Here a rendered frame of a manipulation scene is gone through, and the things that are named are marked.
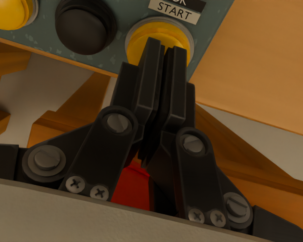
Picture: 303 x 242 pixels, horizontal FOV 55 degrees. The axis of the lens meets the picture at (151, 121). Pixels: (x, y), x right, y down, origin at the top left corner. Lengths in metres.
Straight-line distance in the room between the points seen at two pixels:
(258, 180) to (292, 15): 0.20
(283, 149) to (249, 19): 1.15
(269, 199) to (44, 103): 0.91
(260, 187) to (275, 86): 0.17
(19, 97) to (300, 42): 1.03
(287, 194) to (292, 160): 1.00
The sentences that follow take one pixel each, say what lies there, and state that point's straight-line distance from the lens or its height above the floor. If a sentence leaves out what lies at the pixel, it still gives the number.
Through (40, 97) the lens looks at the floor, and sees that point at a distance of 1.12.
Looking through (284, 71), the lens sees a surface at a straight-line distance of 0.20.
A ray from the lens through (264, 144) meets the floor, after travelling 1.27.
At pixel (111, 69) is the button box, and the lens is 0.15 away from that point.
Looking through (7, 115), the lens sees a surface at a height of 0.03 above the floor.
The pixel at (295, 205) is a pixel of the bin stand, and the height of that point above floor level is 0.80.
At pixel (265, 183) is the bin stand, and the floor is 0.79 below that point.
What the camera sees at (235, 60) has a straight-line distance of 0.18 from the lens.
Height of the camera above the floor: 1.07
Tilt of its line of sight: 74 degrees down
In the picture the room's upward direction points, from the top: 158 degrees clockwise
